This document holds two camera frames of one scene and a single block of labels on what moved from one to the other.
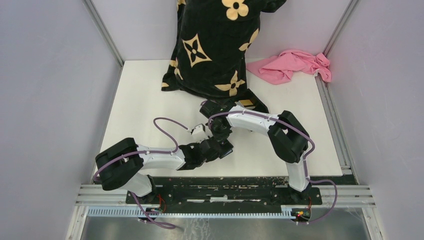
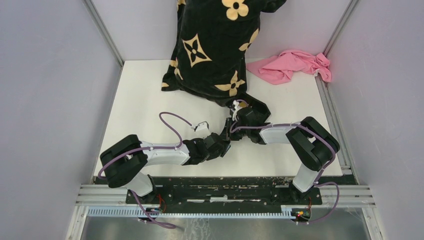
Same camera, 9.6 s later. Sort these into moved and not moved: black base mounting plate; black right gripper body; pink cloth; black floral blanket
Moved: black right gripper body
Not moved: pink cloth; black floral blanket; black base mounting plate
